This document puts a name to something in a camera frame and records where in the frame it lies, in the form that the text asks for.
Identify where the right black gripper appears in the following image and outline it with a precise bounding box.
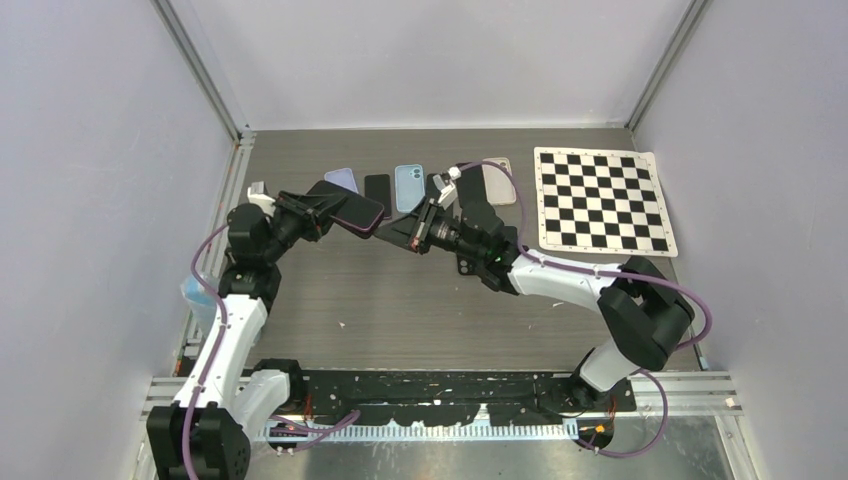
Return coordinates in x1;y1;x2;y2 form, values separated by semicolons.
375;198;484;263

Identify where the aluminium front rail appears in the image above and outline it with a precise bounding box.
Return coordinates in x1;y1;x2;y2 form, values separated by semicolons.
142;372;743;444

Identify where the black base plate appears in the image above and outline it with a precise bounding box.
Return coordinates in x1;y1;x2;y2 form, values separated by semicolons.
277;370;637;427

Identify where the beige phone case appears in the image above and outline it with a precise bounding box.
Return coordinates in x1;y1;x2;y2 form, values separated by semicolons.
482;157;517;206

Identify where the black phone case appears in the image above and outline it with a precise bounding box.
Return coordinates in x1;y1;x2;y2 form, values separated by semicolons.
456;254;478;276

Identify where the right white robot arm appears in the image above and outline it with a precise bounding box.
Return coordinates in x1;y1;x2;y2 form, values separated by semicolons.
375;200;695;411

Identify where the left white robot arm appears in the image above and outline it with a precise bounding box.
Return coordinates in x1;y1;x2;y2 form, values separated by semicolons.
146;192;347;479

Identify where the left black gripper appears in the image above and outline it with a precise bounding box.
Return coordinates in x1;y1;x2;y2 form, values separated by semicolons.
263;192;348;265

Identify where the black phone bare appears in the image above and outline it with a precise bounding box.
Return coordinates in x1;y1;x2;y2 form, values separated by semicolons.
307;180;386;239

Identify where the phone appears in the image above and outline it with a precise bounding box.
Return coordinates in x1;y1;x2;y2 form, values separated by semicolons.
364;174;393;219
425;173;441;204

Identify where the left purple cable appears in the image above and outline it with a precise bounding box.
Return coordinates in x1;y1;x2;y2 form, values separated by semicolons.
180;221;233;480

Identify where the purple cable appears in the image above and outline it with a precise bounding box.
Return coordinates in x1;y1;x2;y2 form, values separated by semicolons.
180;221;233;480
457;160;714;461

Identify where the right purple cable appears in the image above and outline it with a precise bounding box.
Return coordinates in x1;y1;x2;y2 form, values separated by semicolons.
457;160;714;461

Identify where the lilac phone case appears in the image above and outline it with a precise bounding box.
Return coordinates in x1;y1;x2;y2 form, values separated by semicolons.
324;167;359;193

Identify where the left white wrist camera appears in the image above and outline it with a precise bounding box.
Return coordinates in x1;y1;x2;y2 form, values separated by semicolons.
246;181;276;217

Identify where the black smartphone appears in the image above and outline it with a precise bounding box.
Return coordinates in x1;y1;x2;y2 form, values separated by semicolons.
456;163;487;209

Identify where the checkerboard calibration mat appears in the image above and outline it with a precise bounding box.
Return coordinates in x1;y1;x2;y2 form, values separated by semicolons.
534;147;678;258

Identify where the light-blue phone case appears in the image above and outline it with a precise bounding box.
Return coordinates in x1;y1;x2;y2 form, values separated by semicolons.
394;164;425;214

